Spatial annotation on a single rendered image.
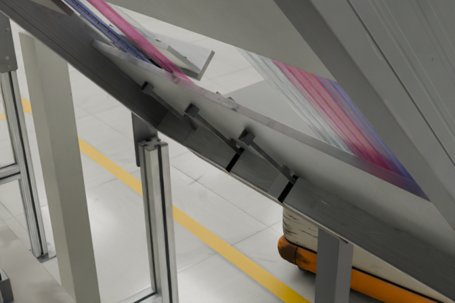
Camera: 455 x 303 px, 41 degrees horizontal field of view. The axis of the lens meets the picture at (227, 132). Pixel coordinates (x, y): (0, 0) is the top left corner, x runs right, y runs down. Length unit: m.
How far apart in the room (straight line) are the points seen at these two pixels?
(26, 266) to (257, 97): 0.70
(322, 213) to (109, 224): 1.35
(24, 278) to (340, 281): 0.77
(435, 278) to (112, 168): 1.82
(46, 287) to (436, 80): 0.65
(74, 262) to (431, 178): 1.13
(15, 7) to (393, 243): 0.56
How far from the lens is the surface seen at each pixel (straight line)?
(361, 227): 0.75
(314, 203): 0.79
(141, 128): 1.09
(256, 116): 0.64
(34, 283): 0.83
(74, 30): 0.91
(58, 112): 1.20
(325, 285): 1.42
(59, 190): 1.26
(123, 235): 2.00
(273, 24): 0.35
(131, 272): 1.84
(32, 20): 0.88
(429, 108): 0.25
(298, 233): 1.67
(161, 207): 1.13
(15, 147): 1.77
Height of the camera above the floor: 1.12
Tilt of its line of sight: 25 degrees down
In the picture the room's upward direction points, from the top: 1 degrees counter-clockwise
